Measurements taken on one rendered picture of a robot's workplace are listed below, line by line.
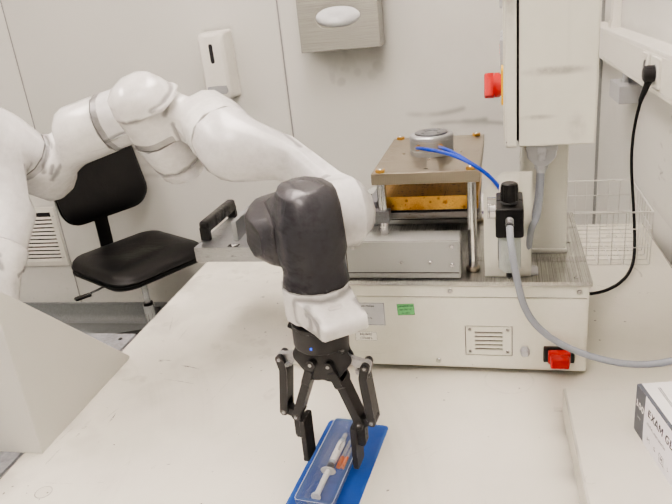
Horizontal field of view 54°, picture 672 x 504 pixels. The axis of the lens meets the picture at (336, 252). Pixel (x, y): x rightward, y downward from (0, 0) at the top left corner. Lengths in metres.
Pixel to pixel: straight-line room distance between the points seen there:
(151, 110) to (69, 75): 2.02
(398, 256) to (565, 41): 0.42
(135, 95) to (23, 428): 0.57
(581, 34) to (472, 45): 1.62
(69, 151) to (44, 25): 1.88
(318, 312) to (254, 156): 0.33
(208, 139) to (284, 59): 1.71
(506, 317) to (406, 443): 0.28
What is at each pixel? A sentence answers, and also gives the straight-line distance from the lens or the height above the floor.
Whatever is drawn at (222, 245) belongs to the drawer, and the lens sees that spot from 1.28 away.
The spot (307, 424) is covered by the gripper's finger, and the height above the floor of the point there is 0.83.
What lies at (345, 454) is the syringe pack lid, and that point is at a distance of 1.00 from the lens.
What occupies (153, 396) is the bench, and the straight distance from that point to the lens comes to 1.27.
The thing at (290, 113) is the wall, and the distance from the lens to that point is 2.77.
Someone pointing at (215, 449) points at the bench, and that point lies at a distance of 1.10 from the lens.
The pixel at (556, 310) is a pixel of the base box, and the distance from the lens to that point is 1.15.
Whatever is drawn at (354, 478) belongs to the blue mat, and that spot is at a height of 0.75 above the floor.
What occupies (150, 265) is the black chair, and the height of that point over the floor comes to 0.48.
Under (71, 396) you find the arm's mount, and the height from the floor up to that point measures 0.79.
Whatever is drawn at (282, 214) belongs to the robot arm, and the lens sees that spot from 0.79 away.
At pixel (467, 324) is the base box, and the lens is 1.16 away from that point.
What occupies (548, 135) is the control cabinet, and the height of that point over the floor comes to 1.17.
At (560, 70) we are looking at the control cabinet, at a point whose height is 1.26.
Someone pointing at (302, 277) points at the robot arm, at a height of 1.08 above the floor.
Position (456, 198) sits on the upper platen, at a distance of 1.14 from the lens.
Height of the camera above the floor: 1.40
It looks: 21 degrees down
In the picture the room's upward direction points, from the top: 6 degrees counter-clockwise
